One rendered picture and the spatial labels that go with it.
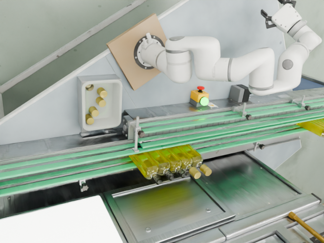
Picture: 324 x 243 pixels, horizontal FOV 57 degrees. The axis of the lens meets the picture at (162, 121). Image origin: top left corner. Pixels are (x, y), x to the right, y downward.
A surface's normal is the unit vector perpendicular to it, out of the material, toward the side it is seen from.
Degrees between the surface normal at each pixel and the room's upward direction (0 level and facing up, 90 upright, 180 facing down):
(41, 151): 90
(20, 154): 90
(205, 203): 90
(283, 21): 53
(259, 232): 90
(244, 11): 0
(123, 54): 1
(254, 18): 0
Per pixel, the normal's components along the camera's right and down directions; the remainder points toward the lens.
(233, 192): 0.09, -0.91
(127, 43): 0.47, 0.41
